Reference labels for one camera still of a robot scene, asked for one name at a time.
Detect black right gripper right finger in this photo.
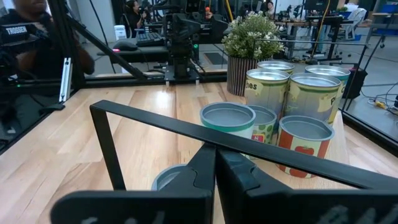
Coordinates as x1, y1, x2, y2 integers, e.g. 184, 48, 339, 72
216, 148, 398, 224

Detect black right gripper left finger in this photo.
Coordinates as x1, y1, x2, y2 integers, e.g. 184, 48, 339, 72
49, 142, 218, 224

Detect teal box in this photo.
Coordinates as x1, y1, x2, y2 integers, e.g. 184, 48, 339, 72
151, 164, 200, 191

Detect short red tomato can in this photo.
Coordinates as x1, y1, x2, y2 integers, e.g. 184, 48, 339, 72
276, 115, 336, 179

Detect short peas can green dots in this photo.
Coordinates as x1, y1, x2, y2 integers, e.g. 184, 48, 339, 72
248, 105, 278, 146

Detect short white can teal rim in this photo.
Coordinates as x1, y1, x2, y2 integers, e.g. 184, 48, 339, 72
199, 101, 257, 147

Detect tall blue can green rim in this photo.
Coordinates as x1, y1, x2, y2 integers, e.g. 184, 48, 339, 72
285, 72, 342, 125

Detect tall blue peaches can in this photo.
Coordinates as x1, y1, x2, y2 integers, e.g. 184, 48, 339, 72
244, 68, 291, 125

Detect tall green fruit can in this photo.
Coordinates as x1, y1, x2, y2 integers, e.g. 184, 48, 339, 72
256, 60, 295, 75

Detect tall yellow carrots can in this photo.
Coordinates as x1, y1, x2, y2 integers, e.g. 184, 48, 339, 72
304, 64, 351, 125

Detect black box on floor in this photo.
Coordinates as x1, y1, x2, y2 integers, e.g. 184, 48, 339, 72
343, 67, 369, 100

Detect black computer mouse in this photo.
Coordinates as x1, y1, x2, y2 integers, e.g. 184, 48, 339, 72
112, 40, 139, 52

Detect black keyboard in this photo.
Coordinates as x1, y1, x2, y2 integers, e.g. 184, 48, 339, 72
136, 31, 165, 47

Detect potted plant striped pot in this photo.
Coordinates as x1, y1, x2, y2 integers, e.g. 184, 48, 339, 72
221, 11, 285, 97

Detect small white box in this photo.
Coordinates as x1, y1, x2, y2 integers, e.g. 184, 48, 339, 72
113, 24, 128, 41

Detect person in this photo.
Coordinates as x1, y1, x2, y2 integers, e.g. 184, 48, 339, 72
123, 0, 147, 30
0, 0, 96, 77
263, 0, 278, 19

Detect black background desk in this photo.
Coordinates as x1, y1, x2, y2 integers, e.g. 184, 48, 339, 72
273, 14, 346, 65

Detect white chair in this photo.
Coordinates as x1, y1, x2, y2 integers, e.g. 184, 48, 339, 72
340, 7, 367, 41

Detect wooden shelf black metal frame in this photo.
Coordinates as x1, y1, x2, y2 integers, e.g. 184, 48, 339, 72
89, 39, 398, 194

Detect black table rig frame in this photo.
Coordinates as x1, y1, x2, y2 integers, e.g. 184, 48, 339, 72
46, 0, 398, 156

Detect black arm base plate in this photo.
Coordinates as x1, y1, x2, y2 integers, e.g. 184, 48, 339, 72
164, 67, 201, 85

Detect silver aluminium bracket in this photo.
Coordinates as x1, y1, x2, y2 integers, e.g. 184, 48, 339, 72
58, 57, 73, 103

